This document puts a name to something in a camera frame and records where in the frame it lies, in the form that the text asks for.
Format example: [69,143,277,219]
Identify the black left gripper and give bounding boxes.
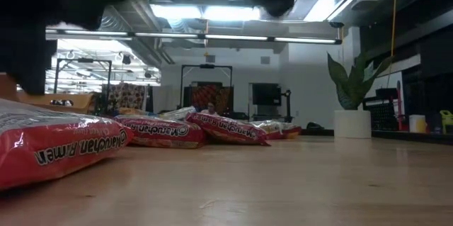
[0,0,107,96]

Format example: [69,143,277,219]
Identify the orange Maruchan ramen packet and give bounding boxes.
[0,98,134,191]

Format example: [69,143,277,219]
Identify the red Maruchan ramen packet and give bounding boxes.
[113,114,207,149]
[185,111,272,147]
[247,119,302,140]

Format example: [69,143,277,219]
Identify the yellow-orange plastic bin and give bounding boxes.
[0,72,96,115]

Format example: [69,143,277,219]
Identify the patterned hanging cloth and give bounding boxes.
[190,84,234,113]
[105,83,149,111]

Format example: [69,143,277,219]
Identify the person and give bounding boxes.
[200,101,220,116]

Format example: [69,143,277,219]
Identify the bright ceiling light panel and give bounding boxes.
[149,4,261,22]
[302,0,362,22]

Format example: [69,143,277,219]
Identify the long linear ceiling light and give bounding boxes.
[45,27,343,45]

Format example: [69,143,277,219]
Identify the dark monitor screen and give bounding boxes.
[251,83,282,107]

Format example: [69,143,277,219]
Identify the snake plant in white pot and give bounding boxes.
[327,50,394,139]

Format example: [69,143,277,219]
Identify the black mesh crate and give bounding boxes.
[363,96,400,131]

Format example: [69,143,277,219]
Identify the yellow-green container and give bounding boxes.
[439,109,453,135]

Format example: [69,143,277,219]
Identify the black background rig frame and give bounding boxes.
[52,57,113,96]
[179,63,234,112]

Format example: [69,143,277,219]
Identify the yellow hanging cord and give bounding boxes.
[384,0,400,89]

